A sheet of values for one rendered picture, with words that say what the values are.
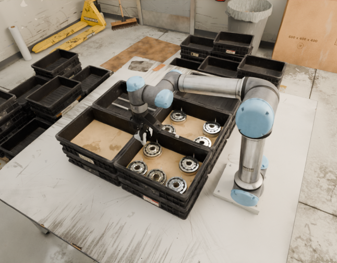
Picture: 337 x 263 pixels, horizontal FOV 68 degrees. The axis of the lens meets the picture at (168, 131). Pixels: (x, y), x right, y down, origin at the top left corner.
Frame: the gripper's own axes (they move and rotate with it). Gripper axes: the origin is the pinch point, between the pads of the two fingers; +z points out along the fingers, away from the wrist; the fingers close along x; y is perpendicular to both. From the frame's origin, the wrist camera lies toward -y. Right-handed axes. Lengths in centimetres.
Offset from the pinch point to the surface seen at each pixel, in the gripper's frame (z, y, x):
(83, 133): 13.5, 45.1, 1.6
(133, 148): 7.4, 8.0, 3.2
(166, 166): 13.5, -10.8, 1.9
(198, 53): 54, 44, -183
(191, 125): 13.5, -10.8, -31.4
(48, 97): 48, 137, -43
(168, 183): 10.6, -17.5, 12.6
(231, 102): 14, -26, -62
